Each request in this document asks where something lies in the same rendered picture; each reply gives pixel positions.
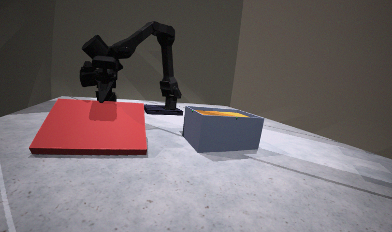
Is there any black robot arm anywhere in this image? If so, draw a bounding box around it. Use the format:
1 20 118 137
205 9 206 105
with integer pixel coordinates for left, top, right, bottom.
79 21 182 110

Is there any red slab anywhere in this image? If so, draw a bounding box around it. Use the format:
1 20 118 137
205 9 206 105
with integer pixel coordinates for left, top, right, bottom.
29 99 147 155

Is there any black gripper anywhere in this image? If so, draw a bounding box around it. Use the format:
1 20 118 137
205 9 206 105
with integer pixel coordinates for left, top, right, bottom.
92 55 118 102

